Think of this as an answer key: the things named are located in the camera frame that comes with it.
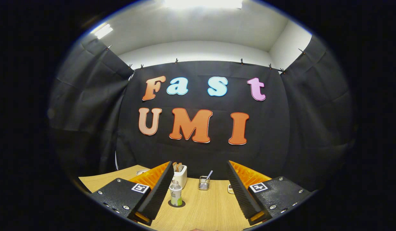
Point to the toast slice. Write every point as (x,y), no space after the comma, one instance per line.
(179,167)
(174,166)

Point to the wooden table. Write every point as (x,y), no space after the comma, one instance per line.
(210,208)

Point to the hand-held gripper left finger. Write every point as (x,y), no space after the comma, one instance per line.
(159,192)

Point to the small ceiling light panel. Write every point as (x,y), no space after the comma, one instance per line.
(103,31)

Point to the clear juice bottle white label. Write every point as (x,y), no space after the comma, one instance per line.
(175,194)

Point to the small white dish red contents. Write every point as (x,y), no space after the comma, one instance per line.
(141,172)

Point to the large ceiling light panel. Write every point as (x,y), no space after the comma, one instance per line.
(202,3)

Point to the dark brown round coaster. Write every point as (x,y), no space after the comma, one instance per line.
(183,203)

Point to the small white patterned object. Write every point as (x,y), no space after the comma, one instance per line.
(230,189)

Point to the metal spoon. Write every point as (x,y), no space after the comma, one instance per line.
(209,175)

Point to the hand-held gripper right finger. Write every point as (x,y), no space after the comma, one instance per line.
(242,192)

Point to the cream toaster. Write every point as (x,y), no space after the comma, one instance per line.
(182,178)

